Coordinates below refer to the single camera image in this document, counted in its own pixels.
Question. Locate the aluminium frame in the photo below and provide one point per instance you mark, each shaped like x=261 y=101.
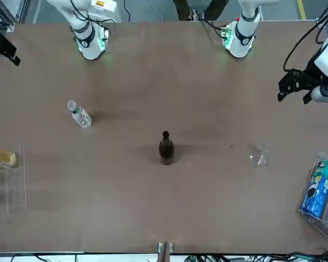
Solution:
x=2 y=11

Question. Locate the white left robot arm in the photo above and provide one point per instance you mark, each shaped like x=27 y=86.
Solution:
x=244 y=30

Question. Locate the clear acrylic drinks shelf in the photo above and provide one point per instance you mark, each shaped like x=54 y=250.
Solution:
x=16 y=174

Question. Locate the person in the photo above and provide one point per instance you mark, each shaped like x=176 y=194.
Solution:
x=183 y=9

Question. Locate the yellow tea bottle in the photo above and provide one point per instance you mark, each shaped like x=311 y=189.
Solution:
x=4 y=159

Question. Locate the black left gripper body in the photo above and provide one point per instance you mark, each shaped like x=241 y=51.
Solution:
x=310 y=77

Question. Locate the dark glass bottle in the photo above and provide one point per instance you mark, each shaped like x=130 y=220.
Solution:
x=166 y=151

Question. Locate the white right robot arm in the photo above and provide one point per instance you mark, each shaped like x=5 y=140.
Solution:
x=88 y=46

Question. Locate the clear plastic water bottle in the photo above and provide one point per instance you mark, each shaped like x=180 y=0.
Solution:
x=82 y=118

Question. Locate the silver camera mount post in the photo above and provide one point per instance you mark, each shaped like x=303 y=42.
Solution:
x=165 y=251

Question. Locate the teal snack packet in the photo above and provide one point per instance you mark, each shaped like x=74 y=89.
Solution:
x=324 y=167

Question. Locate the clear plastic funnel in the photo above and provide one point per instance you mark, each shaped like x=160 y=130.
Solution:
x=259 y=161

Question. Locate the blue cookie packet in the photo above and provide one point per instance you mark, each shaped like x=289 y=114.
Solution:
x=315 y=199

